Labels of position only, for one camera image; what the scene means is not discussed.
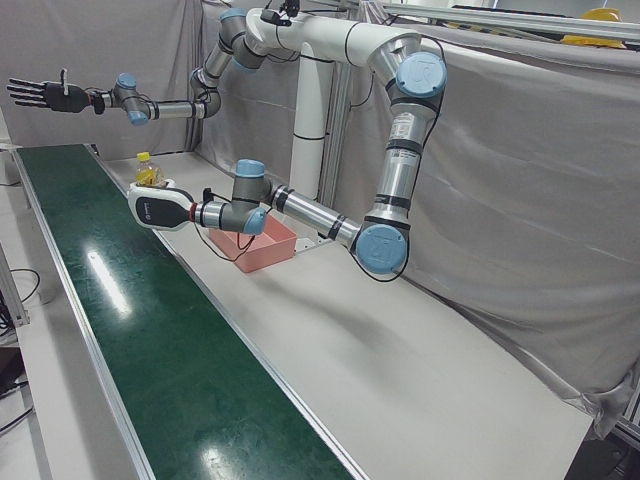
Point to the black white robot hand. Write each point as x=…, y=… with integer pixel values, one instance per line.
x=65, y=100
x=155, y=207

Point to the yellow orange drink bottle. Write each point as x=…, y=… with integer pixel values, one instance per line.
x=147, y=172

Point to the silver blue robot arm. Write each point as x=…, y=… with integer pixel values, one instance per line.
x=170, y=109
x=400, y=165

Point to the pink plastic basket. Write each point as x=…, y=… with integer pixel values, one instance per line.
x=270, y=252

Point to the grey fabric backdrop curtain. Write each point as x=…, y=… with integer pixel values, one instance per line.
x=100, y=45
x=525, y=200

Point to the green conveyor belt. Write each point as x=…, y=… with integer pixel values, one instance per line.
x=150, y=325

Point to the white robot stand column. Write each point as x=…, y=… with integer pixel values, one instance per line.
x=310, y=100

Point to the yellow hard hat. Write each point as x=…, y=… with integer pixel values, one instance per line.
x=601, y=15
x=595, y=41

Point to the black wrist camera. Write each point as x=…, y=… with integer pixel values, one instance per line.
x=98, y=103
x=206, y=193

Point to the aluminium profile post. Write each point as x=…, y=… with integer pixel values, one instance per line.
x=15, y=300

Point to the black head camera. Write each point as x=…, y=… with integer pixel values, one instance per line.
x=274, y=16

